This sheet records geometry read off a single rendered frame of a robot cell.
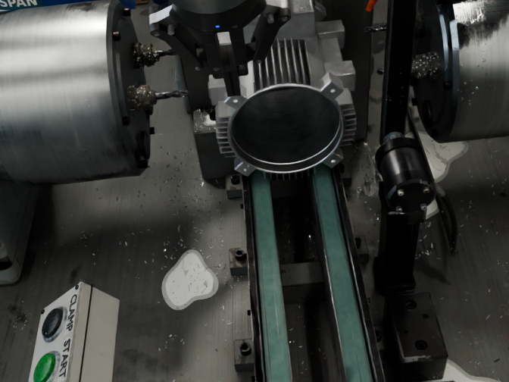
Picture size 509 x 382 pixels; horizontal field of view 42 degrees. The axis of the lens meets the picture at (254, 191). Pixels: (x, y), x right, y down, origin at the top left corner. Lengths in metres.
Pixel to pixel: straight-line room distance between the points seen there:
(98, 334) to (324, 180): 0.44
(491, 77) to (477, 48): 0.04
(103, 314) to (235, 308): 0.33
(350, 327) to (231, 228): 0.33
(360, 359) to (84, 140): 0.44
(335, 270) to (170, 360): 0.26
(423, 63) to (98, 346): 0.55
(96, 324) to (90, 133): 0.29
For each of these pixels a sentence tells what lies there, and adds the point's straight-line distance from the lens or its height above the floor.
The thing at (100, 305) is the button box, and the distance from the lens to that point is 0.70.
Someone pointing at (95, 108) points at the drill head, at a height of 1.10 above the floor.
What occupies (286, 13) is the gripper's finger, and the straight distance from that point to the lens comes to 0.61.
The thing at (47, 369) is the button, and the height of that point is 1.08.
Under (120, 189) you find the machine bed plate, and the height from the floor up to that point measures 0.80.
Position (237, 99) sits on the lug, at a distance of 0.87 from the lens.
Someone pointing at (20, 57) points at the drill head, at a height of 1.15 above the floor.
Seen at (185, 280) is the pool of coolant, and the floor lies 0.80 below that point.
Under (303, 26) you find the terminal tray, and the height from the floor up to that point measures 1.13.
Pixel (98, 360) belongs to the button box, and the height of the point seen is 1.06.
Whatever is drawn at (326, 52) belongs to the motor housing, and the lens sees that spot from 0.96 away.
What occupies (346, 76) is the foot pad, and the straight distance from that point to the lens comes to 0.90.
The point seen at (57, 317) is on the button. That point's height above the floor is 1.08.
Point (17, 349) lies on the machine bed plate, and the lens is 1.04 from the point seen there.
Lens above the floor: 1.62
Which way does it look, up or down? 46 degrees down
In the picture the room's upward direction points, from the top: 7 degrees counter-clockwise
